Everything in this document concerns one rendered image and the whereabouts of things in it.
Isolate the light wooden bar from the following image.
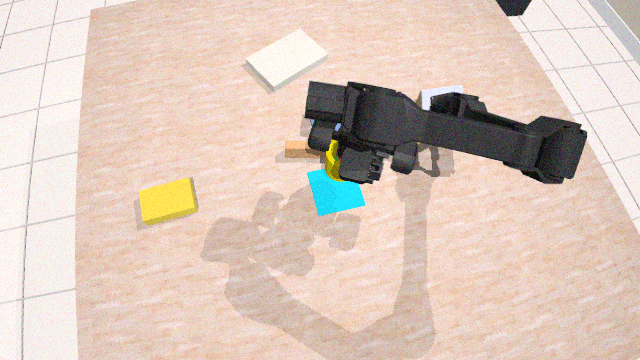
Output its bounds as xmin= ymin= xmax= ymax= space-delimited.
xmin=285 ymin=140 xmax=326 ymax=158

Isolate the yellow cup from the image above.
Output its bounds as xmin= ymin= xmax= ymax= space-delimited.
xmin=325 ymin=140 xmax=346 ymax=182

